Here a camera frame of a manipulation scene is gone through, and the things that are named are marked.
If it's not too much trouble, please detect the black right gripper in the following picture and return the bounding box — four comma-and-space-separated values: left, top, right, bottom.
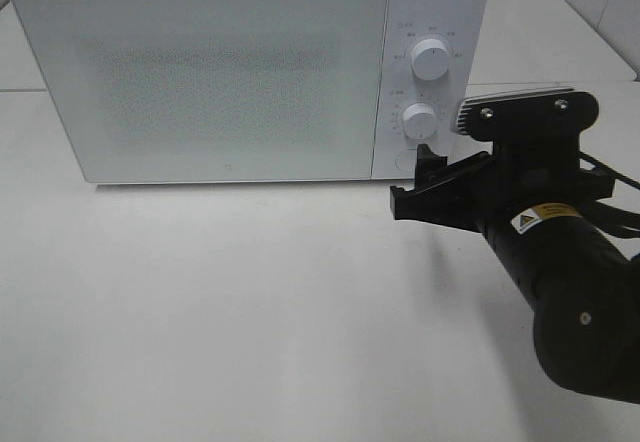
390, 136, 615, 232

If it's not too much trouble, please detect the round white door button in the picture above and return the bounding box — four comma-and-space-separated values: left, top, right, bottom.
395, 149, 417, 174

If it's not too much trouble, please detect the white control knob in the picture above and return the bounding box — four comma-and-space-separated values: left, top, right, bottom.
401, 103, 438, 140
410, 36, 451, 81

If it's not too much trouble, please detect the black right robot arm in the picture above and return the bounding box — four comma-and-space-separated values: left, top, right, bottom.
391, 137, 639, 403

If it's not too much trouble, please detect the white microwave oven body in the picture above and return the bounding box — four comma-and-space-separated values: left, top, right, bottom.
10, 0, 489, 185

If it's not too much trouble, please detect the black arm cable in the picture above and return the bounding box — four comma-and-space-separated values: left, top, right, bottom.
574, 149, 640, 263

